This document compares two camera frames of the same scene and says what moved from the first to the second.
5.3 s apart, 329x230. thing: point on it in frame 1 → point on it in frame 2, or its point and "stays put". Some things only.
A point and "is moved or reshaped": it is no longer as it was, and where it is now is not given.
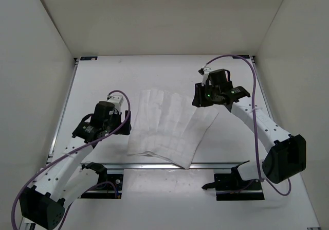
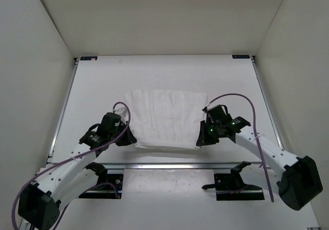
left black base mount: x=110 y=187 stays put
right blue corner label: x=244 y=56 stays put
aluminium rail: x=165 y=165 stays put
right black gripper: x=198 y=101 → x=204 y=139
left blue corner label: x=88 y=58 stays put
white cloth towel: x=168 y=125 is moved or reshaped
